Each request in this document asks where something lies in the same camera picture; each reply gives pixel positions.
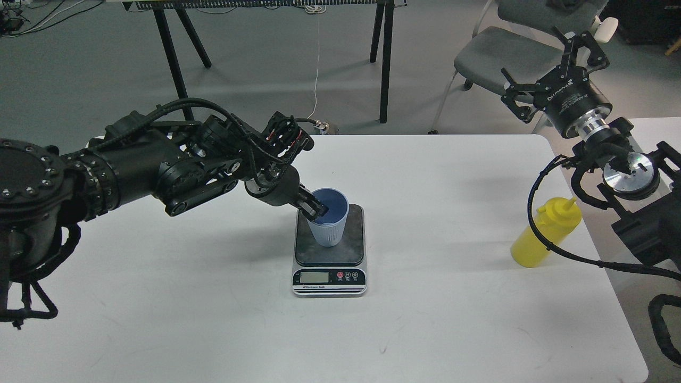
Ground digital kitchen scale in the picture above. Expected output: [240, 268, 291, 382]
[292, 204, 368, 297]

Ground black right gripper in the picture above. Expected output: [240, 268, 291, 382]
[500, 26, 613, 139]

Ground white side table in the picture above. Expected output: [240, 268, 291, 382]
[628, 117, 680, 154]

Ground yellow squeeze bottle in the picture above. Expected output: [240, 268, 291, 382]
[511, 197, 583, 268]

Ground white cable with plug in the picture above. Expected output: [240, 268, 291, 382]
[304, 4, 331, 135]

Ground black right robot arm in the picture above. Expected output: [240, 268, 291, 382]
[501, 27, 680, 280]

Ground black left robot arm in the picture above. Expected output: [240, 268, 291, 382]
[1, 98, 328, 329]

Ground cables on floor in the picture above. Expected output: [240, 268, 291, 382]
[0, 0, 102, 37]

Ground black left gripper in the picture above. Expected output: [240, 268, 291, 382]
[245, 168, 329, 221]

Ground blue ribbed plastic cup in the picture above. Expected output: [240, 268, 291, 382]
[308, 188, 350, 247]

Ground black trestle table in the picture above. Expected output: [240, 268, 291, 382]
[122, 1, 396, 124]

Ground grey office chair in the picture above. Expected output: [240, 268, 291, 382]
[453, 1, 618, 141]

